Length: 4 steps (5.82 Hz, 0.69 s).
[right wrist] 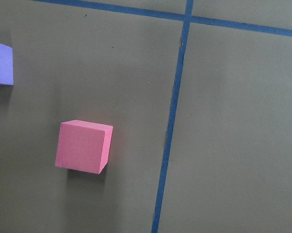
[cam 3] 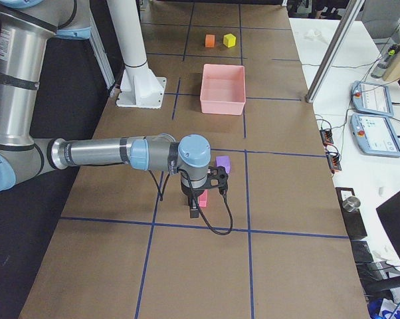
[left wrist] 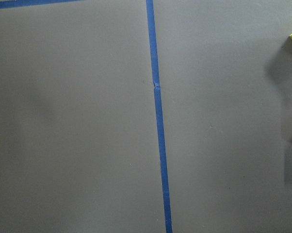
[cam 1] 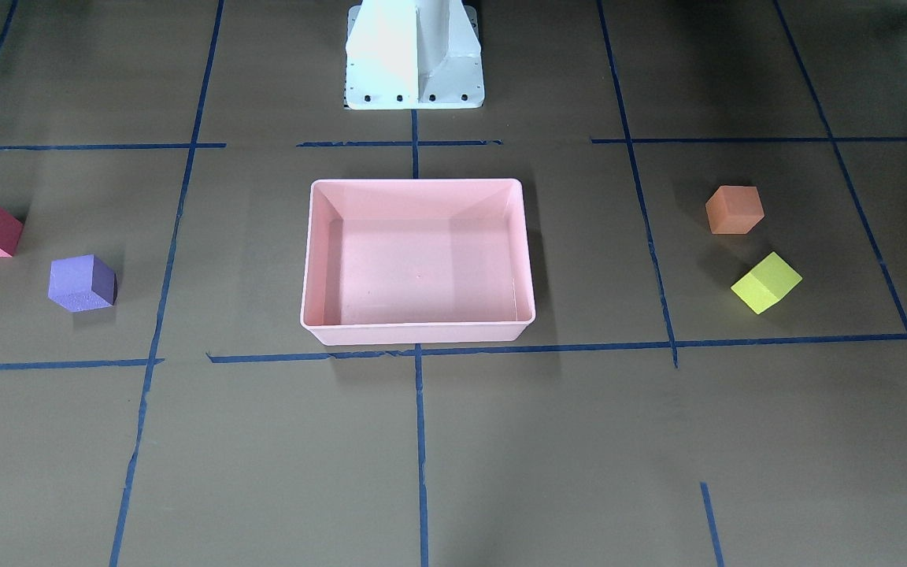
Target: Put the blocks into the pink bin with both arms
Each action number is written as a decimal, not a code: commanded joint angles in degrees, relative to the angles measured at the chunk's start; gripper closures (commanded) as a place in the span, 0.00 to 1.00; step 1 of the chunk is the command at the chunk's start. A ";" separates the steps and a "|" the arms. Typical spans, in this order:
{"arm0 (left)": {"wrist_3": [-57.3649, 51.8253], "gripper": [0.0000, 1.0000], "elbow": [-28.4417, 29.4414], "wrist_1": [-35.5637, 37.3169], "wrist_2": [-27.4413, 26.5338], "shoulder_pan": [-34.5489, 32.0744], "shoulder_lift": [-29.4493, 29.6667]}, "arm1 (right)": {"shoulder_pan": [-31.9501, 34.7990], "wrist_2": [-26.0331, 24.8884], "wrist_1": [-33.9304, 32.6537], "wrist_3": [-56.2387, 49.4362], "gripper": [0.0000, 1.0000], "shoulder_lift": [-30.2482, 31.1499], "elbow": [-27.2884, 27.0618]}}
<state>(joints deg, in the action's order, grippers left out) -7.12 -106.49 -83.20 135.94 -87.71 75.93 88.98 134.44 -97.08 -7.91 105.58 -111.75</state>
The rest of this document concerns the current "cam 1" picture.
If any yellow foam block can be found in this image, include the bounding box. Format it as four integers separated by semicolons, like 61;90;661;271
731;252;802;315

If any orange foam block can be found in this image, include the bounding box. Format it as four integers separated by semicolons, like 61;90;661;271
705;184;765;235

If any pink plastic bin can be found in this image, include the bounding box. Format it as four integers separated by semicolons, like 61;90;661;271
300;177;536;346

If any purple foam block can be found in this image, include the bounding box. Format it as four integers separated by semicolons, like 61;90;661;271
46;254;117;313

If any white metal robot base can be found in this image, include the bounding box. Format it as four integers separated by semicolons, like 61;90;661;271
343;1;486;110

